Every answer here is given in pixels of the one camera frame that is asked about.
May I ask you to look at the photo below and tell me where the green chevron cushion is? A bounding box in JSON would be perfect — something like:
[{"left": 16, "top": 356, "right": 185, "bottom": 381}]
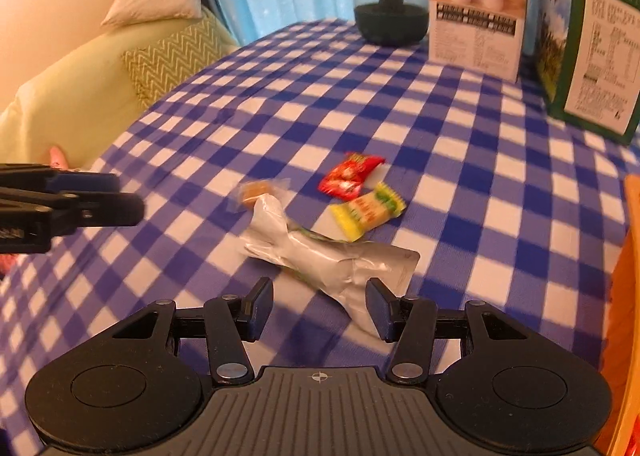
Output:
[{"left": 122, "top": 18, "right": 236, "bottom": 109}]

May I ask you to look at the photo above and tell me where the blue white checked tablecloth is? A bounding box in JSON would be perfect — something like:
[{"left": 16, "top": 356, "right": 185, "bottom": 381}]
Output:
[{"left": 0, "top": 18, "right": 640, "bottom": 456}]

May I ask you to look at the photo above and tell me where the yellow green candy packet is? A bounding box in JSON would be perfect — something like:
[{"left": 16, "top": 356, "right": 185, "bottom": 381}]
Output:
[{"left": 329, "top": 182, "right": 407, "bottom": 243}]

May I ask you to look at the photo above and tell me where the orange plastic tray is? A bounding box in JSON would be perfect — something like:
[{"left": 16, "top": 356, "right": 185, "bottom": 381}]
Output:
[{"left": 597, "top": 175, "right": 640, "bottom": 456}]

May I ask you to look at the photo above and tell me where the green carton box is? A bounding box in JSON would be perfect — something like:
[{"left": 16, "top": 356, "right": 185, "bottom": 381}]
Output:
[{"left": 535, "top": 0, "right": 640, "bottom": 145}]

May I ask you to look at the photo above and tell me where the pale green sofa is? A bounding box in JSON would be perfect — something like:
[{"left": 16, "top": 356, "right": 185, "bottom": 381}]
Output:
[{"left": 0, "top": 6, "right": 238, "bottom": 171}]

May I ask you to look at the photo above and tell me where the clear-wrapped caramel candy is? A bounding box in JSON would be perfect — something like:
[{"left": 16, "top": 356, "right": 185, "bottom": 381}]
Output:
[{"left": 231, "top": 177, "right": 291, "bottom": 211}]

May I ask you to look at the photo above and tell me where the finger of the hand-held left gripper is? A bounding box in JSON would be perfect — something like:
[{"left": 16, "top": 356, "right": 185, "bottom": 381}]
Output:
[
  {"left": 0, "top": 163, "right": 121, "bottom": 197},
  {"left": 0, "top": 187, "right": 146, "bottom": 239}
]

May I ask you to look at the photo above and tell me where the red green candy packet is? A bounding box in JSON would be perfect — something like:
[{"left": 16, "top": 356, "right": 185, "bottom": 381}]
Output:
[{"left": 318, "top": 152, "right": 385, "bottom": 197}]

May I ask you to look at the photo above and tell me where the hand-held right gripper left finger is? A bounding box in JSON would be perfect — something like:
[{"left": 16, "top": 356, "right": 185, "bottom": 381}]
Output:
[{"left": 112, "top": 277, "right": 275, "bottom": 385}]

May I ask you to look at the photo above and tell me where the silver green snack packet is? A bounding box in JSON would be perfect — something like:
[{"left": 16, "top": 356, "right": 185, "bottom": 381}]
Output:
[{"left": 242, "top": 195, "right": 421, "bottom": 337}]

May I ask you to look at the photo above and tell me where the white carton box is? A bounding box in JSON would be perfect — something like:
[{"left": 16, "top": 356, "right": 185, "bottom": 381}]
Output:
[{"left": 427, "top": 0, "right": 530, "bottom": 82}]

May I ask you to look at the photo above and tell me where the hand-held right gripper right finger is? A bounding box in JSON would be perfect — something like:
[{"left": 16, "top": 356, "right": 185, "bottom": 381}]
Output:
[{"left": 365, "top": 277, "right": 528, "bottom": 385}]

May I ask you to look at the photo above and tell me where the pink plush toy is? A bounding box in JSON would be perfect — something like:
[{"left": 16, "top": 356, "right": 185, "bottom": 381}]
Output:
[{"left": 47, "top": 146, "right": 76, "bottom": 171}]

